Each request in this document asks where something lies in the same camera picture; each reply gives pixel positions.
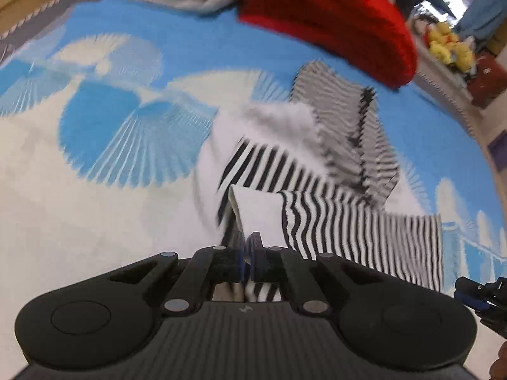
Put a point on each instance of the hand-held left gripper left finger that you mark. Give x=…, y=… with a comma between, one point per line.
x=237, y=266

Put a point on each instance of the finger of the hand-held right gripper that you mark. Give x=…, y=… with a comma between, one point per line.
x=470, y=301

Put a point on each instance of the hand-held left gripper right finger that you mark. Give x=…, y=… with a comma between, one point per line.
x=253, y=266

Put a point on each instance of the black white striped shirt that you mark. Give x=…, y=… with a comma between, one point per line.
x=328, y=229

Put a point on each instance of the person's right hand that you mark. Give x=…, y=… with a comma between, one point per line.
x=500, y=364

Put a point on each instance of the purple box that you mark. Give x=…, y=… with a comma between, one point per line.
x=499, y=148

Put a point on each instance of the blue white printed bed sheet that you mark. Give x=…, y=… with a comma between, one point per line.
x=99, y=158

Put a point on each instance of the dark red bag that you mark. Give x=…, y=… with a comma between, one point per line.
x=489, y=79

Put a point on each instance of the yellow plush toy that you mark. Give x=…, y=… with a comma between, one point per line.
x=449, y=47

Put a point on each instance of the red folded blanket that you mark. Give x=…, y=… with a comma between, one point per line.
x=328, y=12

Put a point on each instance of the blue cloth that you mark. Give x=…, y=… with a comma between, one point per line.
x=485, y=8

